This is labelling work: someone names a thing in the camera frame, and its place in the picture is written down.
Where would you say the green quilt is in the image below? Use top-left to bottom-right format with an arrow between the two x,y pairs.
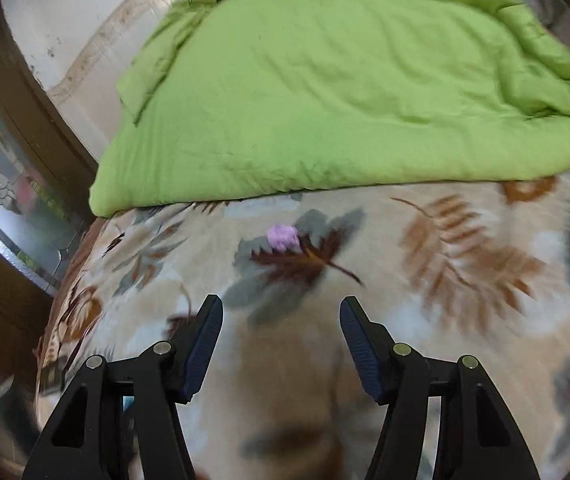
89,0 -> 570,217

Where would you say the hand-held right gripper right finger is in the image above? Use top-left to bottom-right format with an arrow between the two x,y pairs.
340,296 -> 540,480

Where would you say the patterned glass door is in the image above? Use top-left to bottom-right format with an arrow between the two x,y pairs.
0,55 -> 88,291

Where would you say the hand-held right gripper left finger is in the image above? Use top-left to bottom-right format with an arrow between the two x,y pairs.
22,294 -> 224,480

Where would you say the leaf print blanket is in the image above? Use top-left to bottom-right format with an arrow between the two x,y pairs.
35,165 -> 570,480

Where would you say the purple paper ball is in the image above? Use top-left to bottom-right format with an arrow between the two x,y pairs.
266,225 -> 300,253

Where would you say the brown door frame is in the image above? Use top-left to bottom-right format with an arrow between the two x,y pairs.
0,2 -> 100,386

